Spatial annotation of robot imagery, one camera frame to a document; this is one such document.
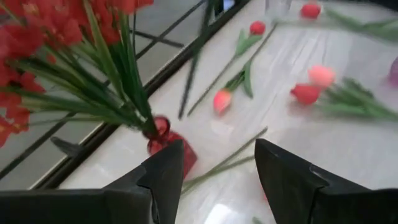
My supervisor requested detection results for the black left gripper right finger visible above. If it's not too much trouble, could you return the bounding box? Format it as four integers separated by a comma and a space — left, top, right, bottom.
254, 139, 398, 224

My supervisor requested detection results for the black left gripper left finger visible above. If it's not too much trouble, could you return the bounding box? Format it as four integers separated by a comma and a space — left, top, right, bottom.
0, 139, 185, 224

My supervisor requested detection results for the red tulip green stem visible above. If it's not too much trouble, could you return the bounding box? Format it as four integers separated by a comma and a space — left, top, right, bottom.
300, 1, 398, 44
186, 21, 267, 118
290, 83, 398, 123

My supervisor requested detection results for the pink tulip green stem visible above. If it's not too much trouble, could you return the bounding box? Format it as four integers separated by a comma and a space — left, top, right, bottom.
213, 24, 278, 116
307, 64, 398, 113

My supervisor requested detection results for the red blossom spray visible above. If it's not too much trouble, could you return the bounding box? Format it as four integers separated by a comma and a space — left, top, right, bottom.
0, 0, 159, 149

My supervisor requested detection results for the red glass vase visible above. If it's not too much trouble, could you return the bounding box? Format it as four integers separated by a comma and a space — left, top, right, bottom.
143, 115, 198, 180

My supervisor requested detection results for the purple ribbed glass vase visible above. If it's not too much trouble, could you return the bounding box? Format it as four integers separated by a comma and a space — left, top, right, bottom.
387, 57, 398, 86

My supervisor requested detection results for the black arched chair back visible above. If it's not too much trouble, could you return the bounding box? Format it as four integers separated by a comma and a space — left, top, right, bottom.
50, 136, 82, 157

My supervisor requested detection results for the black aluminium table frame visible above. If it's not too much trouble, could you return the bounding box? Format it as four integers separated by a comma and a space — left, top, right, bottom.
0, 0, 251, 190

